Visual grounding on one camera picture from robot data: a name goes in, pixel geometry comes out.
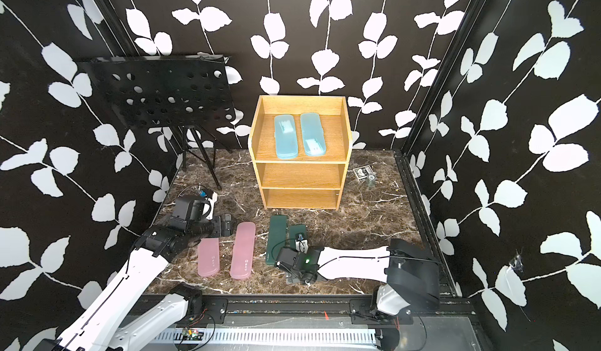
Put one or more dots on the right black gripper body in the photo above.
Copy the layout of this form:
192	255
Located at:
297	279

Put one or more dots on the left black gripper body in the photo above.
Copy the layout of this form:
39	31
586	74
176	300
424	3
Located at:
214	227

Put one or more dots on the dark green pencil case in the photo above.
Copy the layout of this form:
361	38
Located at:
293	230
276	238

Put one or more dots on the pink pencil case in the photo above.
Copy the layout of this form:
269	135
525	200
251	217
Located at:
243	251
208	257

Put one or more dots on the light blue pencil case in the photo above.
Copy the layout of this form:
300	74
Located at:
312	134
285	135

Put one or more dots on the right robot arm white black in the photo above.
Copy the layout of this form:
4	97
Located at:
409	276

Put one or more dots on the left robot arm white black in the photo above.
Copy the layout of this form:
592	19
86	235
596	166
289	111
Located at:
100	328

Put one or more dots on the wooden three-tier shelf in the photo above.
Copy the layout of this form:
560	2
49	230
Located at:
306	181

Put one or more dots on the small metal clamp object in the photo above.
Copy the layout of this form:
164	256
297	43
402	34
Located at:
365	175

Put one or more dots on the black perforated music stand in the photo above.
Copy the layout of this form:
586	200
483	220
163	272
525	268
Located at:
189	94

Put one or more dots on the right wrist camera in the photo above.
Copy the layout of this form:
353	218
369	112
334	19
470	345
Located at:
301	243

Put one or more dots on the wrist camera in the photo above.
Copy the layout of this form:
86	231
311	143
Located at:
208	199
301	243

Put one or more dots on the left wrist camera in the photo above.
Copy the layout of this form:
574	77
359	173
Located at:
208	199

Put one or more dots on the black front rail base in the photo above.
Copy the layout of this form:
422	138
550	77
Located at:
357	308

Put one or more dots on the white slotted cable duct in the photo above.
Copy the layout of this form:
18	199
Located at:
270	337

